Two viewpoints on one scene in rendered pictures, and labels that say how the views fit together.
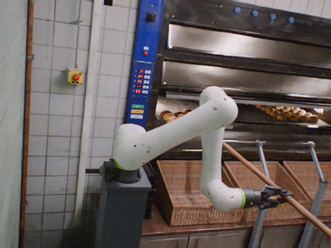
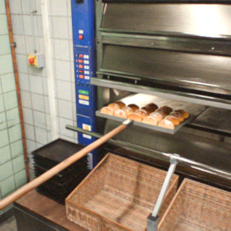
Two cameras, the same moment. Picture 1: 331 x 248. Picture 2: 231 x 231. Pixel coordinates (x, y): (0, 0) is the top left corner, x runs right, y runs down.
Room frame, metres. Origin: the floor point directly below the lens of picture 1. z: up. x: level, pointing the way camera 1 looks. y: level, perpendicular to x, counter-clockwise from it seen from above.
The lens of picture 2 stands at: (1.40, -1.61, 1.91)
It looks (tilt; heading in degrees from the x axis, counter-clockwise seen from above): 21 degrees down; 56
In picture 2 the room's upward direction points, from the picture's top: straight up
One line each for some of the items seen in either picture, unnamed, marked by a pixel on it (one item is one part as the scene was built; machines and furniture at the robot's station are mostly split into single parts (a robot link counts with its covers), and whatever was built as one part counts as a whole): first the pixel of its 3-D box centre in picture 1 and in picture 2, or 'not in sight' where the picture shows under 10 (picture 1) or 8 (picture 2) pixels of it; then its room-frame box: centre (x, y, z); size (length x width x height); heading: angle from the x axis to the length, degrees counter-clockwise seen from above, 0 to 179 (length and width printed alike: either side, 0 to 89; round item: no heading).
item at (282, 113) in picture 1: (281, 108); not in sight; (3.45, -1.10, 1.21); 0.61 x 0.48 x 0.06; 22
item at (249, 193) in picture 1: (244, 197); not in sight; (1.46, -0.40, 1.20); 0.12 x 0.06 x 0.09; 23
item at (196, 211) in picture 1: (197, 190); (122, 197); (2.37, -0.29, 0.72); 0.56 x 0.49 x 0.28; 111
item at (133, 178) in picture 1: (114, 170); not in sight; (1.45, 0.21, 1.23); 0.26 x 0.15 x 0.06; 110
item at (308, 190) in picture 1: (321, 186); not in sight; (2.81, -1.40, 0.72); 0.56 x 0.49 x 0.28; 111
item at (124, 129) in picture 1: (129, 146); not in sight; (1.45, 0.16, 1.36); 0.16 x 0.13 x 0.19; 9
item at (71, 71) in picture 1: (75, 75); (35, 60); (2.23, 0.65, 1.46); 0.10 x 0.07 x 0.10; 112
